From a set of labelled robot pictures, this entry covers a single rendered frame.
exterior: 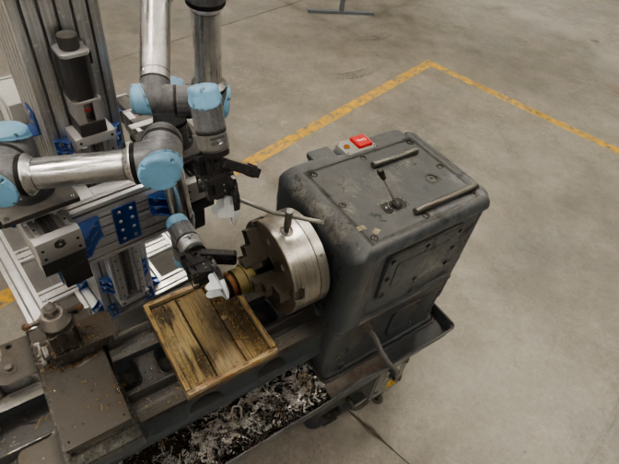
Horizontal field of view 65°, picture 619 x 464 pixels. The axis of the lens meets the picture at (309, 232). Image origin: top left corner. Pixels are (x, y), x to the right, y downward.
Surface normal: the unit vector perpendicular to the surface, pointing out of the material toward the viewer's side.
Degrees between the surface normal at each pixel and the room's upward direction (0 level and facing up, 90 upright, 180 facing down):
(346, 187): 0
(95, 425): 0
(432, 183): 0
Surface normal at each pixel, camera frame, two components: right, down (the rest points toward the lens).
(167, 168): 0.30, 0.70
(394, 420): 0.11, -0.69
